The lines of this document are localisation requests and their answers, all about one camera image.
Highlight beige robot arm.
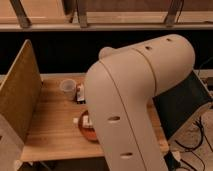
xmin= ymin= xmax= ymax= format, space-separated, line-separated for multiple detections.
xmin=84 ymin=34 xmax=195 ymax=171

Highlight clear plastic cup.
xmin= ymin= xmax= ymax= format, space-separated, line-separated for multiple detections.
xmin=60 ymin=79 xmax=77 ymax=100

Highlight labelled white bottle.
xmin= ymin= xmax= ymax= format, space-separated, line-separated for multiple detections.
xmin=73 ymin=116 xmax=93 ymax=128

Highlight round red-brown plate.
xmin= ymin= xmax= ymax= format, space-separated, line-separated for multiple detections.
xmin=78 ymin=111 xmax=98 ymax=142

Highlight right dark divider panel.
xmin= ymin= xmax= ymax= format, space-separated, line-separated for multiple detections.
xmin=153 ymin=71 xmax=213 ymax=141

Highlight left cork divider panel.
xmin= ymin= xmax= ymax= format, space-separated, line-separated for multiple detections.
xmin=0 ymin=39 xmax=42 ymax=142

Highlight wooden shelf rail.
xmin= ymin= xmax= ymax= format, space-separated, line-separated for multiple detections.
xmin=0 ymin=0 xmax=213 ymax=33

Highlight black floor cables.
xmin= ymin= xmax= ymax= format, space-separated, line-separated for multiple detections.
xmin=165 ymin=115 xmax=213 ymax=171

